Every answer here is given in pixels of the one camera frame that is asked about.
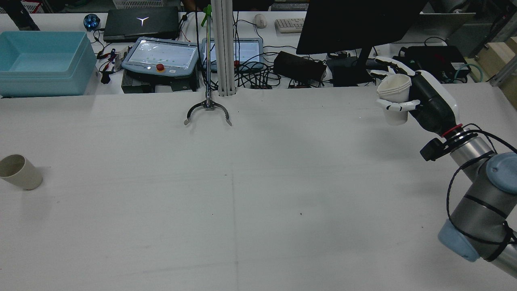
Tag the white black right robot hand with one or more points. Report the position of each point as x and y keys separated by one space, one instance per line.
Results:
x=432 y=101

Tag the white paper cup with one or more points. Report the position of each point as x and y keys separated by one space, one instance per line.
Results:
x=22 y=173
x=396 y=92

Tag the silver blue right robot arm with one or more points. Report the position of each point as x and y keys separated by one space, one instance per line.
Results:
x=480 y=210

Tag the black electronics box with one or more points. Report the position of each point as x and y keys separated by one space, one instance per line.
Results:
x=436 y=58

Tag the cardboard box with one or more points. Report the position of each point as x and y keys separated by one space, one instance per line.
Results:
x=499 y=52

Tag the black monitor with stand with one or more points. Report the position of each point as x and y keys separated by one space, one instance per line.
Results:
x=355 y=24

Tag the black power adapter brick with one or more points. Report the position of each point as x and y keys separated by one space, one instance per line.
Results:
x=299 y=64

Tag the white keyboard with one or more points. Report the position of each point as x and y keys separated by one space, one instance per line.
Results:
x=291 y=25

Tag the white computer mouse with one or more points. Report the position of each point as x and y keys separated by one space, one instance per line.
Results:
x=260 y=20

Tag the grey blue teach pendant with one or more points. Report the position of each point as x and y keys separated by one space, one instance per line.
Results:
x=247 y=50

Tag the white table cover sheet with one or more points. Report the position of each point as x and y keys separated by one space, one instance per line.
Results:
x=242 y=202

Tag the teach pendant with red button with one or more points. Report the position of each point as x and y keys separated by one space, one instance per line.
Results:
x=161 y=56

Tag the black controller box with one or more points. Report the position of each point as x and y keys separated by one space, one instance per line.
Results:
x=141 y=84

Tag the black laptop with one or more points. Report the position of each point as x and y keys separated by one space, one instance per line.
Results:
x=141 y=22

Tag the red black clip leads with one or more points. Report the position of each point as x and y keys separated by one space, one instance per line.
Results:
x=107 y=66

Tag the blue round gadget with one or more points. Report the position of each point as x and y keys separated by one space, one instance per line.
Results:
x=91 y=22

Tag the light blue plastic bin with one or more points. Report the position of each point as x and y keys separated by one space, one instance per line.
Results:
x=40 y=60

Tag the red white plastic basket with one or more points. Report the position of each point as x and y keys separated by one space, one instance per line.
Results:
x=31 y=5

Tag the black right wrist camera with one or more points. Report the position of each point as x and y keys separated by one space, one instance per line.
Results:
x=430 y=150

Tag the aluminium frame beam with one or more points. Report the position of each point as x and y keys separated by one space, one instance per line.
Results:
x=505 y=68

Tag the aluminium vertical post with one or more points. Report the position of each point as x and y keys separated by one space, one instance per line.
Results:
x=224 y=48

